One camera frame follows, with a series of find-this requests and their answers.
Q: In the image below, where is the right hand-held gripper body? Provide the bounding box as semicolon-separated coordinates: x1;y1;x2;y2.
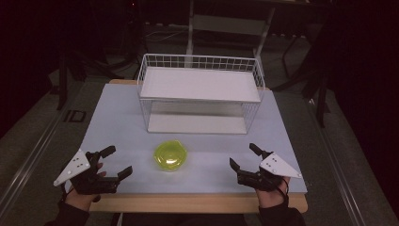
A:
237;151;303;192

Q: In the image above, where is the white floor cable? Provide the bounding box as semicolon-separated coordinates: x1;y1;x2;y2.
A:
144;28;190;44

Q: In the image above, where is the person's right hand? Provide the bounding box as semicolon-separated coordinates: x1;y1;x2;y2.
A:
255;177;290;209

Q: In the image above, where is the light grey table mat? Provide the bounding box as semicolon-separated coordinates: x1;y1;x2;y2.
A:
65;83;309;195

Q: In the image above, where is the person's left hand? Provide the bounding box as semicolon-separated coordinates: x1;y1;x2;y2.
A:
65;162;107;212

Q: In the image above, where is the black stand leg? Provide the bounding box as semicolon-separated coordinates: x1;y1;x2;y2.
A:
314;70;330;128

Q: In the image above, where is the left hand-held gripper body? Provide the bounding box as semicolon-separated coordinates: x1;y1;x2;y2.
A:
53;149;120;195

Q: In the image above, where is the yellow-green plastic bowl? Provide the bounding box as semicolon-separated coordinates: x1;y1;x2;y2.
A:
152;139;188;172

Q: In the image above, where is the grey metal frame stand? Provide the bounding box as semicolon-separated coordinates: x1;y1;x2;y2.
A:
185;0;277;69

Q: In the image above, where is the white wire shelf rack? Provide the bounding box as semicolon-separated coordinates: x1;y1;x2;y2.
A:
136;53;266;136

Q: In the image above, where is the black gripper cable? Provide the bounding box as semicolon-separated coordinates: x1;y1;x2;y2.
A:
276;177;290;205

